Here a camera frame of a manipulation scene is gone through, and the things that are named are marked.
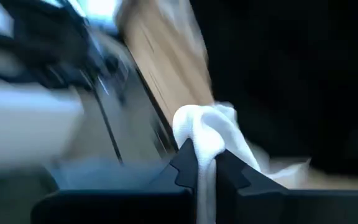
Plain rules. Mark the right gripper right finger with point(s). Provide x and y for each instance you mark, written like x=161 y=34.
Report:
x=228 y=174

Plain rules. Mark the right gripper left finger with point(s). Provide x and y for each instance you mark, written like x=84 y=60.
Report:
x=185 y=168

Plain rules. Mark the white cloth garment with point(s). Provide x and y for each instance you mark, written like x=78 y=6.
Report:
x=210 y=130

